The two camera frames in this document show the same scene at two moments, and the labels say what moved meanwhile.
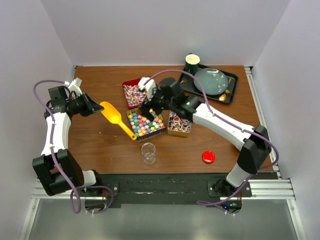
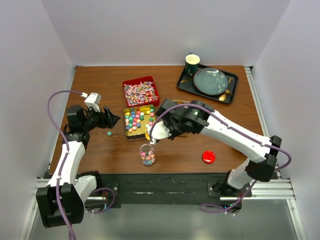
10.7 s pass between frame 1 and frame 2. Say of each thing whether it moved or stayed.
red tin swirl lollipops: stayed
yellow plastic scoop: moved
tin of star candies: moved
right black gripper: moved
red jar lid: stayed
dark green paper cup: stayed
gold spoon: stayed
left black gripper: moved
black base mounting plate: stayed
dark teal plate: stayed
